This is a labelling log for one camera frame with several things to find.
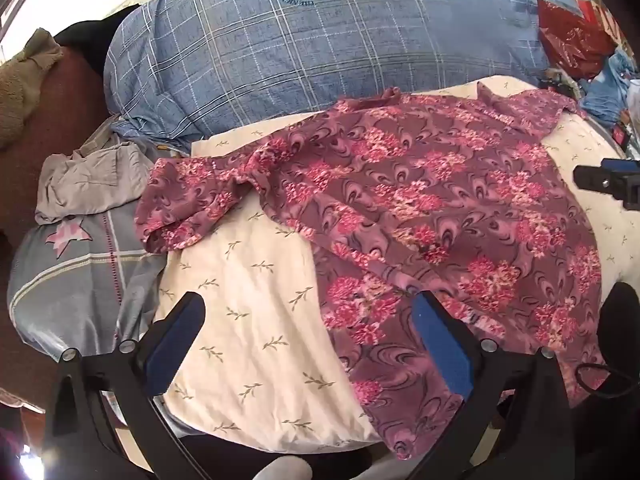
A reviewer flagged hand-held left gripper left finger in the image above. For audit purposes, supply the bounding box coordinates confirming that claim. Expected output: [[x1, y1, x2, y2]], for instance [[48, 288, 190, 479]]
[[42, 291, 211, 480]]

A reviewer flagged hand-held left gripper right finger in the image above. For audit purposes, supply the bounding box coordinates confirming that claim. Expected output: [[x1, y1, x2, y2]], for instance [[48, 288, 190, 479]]
[[405, 290, 583, 480]]

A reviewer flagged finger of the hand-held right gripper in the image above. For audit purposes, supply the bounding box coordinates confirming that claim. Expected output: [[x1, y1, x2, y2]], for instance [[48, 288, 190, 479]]
[[573, 158, 640, 211]]

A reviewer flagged pink floral shirt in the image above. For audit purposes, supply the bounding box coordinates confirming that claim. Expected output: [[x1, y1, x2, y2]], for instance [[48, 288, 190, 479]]
[[134, 81, 608, 461]]

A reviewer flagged blue cloth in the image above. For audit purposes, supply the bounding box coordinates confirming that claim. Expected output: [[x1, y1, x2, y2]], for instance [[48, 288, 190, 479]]
[[580, 50, 640, 128]]

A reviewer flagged white leaf-print bedsheet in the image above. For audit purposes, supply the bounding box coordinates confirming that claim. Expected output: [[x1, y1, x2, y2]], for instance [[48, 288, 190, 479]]
[[152, 77, 636, 453]]

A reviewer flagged grey star-print cloth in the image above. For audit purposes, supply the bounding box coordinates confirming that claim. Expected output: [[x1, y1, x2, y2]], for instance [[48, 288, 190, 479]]
[[7, 205, 168, 361]]

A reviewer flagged red plastic bag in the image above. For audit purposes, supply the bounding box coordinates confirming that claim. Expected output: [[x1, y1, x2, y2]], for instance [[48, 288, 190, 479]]
[[536, 0, 623, 81]]

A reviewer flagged grey garment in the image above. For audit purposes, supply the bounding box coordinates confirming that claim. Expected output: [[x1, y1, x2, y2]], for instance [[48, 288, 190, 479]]
[[35, 141, 161, 226]]

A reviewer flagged brown blanket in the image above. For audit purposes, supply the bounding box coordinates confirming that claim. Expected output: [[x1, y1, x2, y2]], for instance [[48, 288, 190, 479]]
[[0, 45, 121, 261]]

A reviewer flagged beige fleece cloth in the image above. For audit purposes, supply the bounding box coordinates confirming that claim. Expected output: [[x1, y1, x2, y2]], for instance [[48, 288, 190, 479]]
[[0, 27, 65, 151]]

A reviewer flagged blue plaid pillow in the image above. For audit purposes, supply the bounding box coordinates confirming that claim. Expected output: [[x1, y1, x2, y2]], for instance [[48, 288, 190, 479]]
[[104, 0, 583, 156]]

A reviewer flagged black cloth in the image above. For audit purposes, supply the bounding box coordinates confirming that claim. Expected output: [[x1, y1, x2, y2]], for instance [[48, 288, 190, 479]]
[[52, 19, 136, 73]]

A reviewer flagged black cable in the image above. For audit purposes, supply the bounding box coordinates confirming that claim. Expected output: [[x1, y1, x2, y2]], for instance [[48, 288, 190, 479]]
[[574, 362, 640, 401]]

